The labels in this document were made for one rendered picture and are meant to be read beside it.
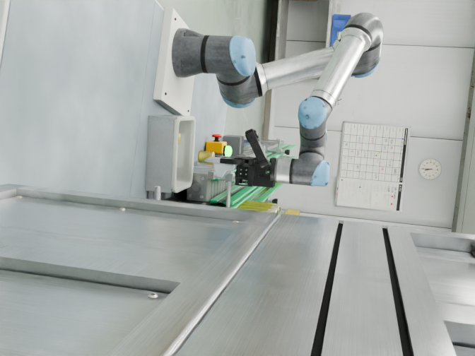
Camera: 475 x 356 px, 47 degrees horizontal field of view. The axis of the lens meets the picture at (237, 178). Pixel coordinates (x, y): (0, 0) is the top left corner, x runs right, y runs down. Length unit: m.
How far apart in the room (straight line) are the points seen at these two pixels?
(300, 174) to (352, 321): 1.11
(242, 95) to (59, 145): 0.76
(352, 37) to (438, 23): 6.14
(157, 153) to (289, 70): 0.51
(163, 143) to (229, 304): 1.14
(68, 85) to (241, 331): 0.86
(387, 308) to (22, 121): 0.76
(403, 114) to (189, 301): 7.26
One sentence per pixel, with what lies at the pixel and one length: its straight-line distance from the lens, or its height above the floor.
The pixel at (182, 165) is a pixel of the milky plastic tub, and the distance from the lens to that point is 1.73.
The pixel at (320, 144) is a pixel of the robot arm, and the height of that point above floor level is 1.24.
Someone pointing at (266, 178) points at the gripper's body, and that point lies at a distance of 1.58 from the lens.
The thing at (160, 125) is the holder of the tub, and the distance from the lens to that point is 1.58.
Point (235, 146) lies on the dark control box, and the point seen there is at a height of 0.82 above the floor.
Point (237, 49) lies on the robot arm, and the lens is 1.64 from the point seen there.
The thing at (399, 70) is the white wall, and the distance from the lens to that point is 7.68.
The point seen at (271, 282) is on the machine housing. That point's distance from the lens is 0.53.
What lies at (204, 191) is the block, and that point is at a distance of 1.76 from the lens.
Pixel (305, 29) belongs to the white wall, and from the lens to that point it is 7.77.
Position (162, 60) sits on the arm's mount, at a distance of 1.64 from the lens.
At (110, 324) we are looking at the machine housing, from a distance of 0.45.
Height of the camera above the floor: 1.35
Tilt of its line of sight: 12 degrees down
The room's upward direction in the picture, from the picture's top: 96 degrees clockwise
